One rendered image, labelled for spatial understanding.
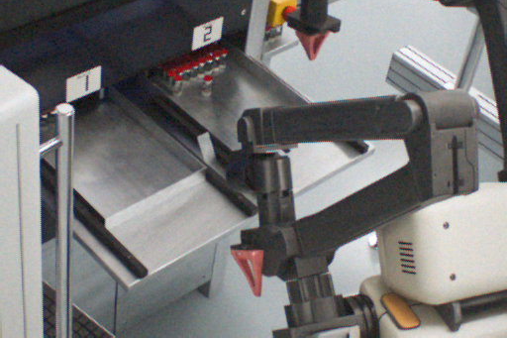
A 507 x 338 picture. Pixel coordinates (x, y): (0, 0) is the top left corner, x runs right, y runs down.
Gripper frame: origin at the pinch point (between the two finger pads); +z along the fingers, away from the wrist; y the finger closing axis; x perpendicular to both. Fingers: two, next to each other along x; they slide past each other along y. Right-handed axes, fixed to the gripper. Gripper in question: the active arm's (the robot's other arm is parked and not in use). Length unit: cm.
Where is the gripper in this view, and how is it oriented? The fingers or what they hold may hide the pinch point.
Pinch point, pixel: (312, 56)
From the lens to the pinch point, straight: 215.0
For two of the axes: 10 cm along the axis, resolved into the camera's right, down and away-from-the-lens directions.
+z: 0.0, 8.4, 5.4
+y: -6.9, -3.9, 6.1
